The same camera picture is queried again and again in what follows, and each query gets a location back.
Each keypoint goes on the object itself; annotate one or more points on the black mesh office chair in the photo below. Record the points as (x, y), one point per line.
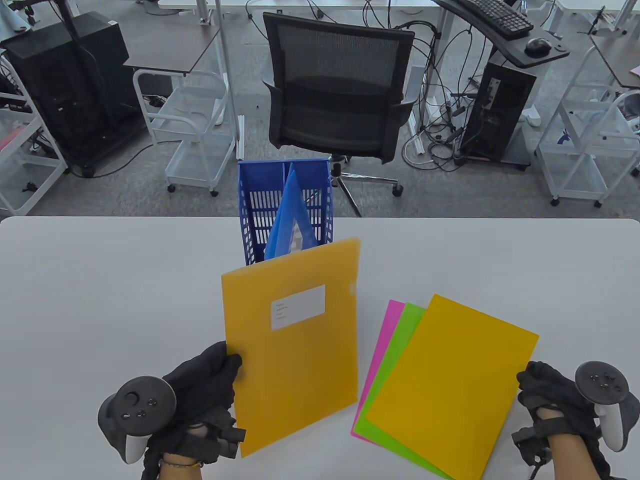
(340, 125)

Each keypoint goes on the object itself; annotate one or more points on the green cardstock sheet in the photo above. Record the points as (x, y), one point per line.
(395, 365)

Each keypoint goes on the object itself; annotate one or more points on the person's right forearm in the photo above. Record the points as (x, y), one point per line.
(575, 457)

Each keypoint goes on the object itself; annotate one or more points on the pink cardstock sheet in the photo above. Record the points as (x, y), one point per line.
(385, 340)

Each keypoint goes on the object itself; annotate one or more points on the small blue object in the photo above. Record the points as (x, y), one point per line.
(565, 137)

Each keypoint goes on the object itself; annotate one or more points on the white metal post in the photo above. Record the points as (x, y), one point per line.
(227, 75)

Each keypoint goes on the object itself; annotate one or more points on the dark grey handheld controller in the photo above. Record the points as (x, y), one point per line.
(602, 387)
(137, 405)

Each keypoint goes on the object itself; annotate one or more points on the orange translucent L-shaped folder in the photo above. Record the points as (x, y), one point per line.
(300, 375)

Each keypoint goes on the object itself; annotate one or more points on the black computer keyboard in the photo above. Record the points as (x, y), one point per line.
(500, 20)

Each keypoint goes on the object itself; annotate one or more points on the black computer mouse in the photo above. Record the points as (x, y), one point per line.
(537, 46)

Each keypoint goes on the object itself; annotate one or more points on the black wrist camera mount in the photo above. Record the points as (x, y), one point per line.
(227, 435)
(530, 442)

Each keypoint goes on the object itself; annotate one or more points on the black computer cabinet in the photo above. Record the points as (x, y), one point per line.
(60, 90)

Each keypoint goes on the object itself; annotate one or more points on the brown desk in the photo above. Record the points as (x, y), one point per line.
(622, 65)

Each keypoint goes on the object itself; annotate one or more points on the white metal trolley cart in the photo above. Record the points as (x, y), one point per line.
(575, 175)
(200, 145)
(20, 185)

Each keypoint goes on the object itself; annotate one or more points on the person's left forearm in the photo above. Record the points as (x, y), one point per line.
(180, 469)

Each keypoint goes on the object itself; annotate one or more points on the blue plastic file rack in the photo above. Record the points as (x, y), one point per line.
(265, 175)

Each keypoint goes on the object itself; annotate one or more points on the small brown side table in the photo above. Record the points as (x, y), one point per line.
(170, 50)

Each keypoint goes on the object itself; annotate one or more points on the orange cardstock sheet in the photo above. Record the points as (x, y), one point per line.
(450, 390)

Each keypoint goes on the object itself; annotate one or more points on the person's left hand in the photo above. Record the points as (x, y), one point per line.
(205, 390)

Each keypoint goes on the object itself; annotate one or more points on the person's right hand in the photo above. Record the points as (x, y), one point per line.
(555, 395)

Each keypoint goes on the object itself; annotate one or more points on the dark keyboard desk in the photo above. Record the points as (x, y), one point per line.
(510, 55)

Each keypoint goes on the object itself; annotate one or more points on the black computer tower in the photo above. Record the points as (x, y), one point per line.
(495, 115)

